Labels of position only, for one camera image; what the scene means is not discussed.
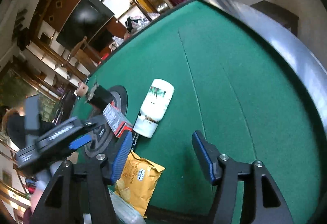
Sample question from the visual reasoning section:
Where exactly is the clear pack red number nine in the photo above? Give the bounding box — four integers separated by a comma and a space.
109, 190, 146, 224

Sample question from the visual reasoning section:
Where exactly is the yellow chips bag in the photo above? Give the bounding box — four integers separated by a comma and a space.
114, 151, 165, 217

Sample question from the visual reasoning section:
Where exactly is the pile of clothes bags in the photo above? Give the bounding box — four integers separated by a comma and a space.
125, 12, 160, 35

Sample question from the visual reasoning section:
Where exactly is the person left hand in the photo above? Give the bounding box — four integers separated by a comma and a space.
30, 161, 62, 213

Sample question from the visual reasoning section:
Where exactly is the black ink bottle cork stopper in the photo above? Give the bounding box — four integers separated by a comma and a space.
74, 82, 113, 111

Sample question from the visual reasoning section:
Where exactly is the person black jacket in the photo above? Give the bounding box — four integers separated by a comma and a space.
2, 108, 21, 136

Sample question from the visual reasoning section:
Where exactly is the black marker green cap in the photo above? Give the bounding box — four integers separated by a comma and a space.
130, 111, 142, 150

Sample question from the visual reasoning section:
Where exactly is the tall white green tube bottle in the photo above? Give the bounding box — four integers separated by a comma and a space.
133, 79, 175, 138

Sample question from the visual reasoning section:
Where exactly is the black wall television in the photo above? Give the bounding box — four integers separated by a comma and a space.
56, 0, 114, 50

